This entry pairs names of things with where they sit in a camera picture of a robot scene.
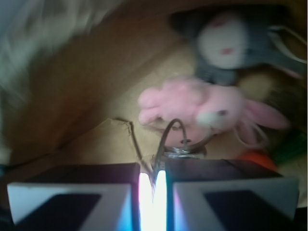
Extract brown paper bag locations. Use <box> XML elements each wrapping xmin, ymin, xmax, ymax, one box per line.
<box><xmin>0</xmin><ymin>0</ymin><xmax>308</xmax><ymax>169</ymax></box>

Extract pink plush bunny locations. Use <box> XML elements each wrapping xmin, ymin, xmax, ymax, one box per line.
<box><xmin>138</xmin><ymin>76</ymin><xmax>290</xmax><ymax>147</ymax></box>

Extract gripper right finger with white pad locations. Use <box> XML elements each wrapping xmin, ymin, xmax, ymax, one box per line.
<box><xmin>155</xmin><ymin>158</ymin><xmax>299</xmax><ymax>231</ymax></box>

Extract grey plush bunny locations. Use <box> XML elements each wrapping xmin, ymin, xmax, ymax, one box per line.
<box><xmin>169</xmin><ymin>5</ymin><xmax>307</xmax><ymax>86</ymax></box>

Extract orange toy carrot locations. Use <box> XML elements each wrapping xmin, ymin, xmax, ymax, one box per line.
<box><xmin>237</xmin><ymin>131</ymin><xmax>308</xmax><ymax>169</ymax></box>

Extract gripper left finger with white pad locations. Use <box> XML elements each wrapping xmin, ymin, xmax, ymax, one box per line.
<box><xmin>7</xmin><ymin>163</ymin><xmax>150</xmax><ymax>231</ymax></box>

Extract silver keys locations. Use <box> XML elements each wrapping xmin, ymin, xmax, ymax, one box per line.
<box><xmin>150</xmin><ymin>119</ymin><xmax>215</xmax><ymax>189</ymax></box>

